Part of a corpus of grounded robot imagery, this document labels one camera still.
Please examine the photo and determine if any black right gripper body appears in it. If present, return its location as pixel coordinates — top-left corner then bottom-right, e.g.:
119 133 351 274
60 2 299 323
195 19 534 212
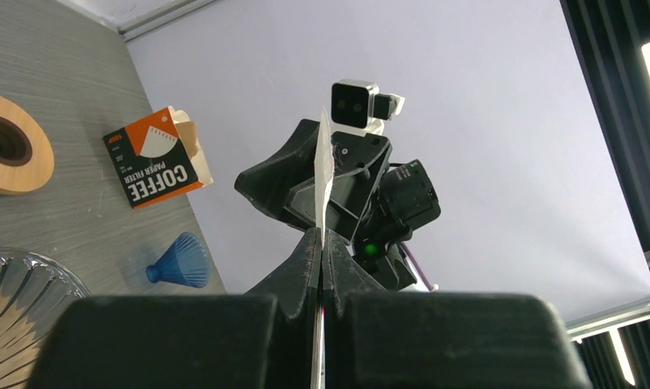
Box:
331 131 390 215

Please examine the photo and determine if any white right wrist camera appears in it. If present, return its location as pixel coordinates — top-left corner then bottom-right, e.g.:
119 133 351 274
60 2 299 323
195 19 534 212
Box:
330 79 406 137

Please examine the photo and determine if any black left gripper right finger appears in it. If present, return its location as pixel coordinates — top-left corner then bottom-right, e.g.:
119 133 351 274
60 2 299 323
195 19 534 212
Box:
322 232 592 388

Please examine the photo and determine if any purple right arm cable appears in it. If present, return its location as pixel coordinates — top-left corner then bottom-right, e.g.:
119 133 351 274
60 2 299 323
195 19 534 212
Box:
400 242 440 293

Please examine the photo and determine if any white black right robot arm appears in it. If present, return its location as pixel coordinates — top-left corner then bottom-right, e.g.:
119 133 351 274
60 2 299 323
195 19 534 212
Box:
234 119 441 291

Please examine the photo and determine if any wooden ring holder right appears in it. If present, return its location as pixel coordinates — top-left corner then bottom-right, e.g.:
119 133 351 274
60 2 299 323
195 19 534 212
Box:
0 96 54 195

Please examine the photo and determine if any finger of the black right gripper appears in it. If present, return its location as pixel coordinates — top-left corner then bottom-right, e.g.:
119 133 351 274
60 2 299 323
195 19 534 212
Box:
234 119 319 228
284 166 379 244

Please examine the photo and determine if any white paper coffee filter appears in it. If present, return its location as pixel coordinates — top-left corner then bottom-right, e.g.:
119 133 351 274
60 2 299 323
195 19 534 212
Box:
314 108 335 247

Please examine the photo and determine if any clear grey ribbed dripper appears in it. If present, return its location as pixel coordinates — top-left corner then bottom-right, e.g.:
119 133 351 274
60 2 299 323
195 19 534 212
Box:
0 248 90 388

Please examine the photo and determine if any orange coffee filter box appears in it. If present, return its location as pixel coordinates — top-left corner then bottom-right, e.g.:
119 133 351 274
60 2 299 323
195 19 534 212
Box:
102 106 213 209

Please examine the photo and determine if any blue ribbed dripper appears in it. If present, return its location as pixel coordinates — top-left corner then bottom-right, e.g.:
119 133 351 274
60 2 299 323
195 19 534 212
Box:
145 232 211 289

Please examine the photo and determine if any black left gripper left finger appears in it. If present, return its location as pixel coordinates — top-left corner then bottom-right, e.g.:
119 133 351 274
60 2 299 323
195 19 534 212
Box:
27 229 322 388

